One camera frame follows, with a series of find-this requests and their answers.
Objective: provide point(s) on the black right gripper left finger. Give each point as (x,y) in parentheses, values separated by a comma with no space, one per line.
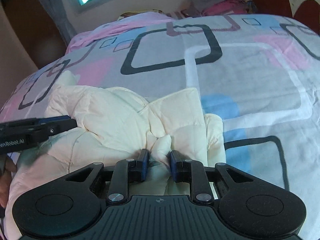
(126,172)

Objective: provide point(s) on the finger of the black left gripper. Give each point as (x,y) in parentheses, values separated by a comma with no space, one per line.
(58,124)

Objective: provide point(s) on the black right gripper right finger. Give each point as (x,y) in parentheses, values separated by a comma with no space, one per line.
(186,170)

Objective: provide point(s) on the cream white quilted jacket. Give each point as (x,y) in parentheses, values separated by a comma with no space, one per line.
(115,124)

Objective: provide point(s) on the stack of folded clothes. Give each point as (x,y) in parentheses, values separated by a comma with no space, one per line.
(200,8)

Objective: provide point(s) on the person's left hand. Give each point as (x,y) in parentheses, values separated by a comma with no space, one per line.
(5,181)

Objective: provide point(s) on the dark brown wooden door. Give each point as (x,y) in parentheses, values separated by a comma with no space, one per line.
(35,30)

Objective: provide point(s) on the pink blanket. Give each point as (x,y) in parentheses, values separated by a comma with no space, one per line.
(145,19)

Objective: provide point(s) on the patterned grey pink bedsheet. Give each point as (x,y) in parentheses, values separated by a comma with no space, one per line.
(258,73)

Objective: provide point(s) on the grey curtain left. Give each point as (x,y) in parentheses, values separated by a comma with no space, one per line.
(57,12)

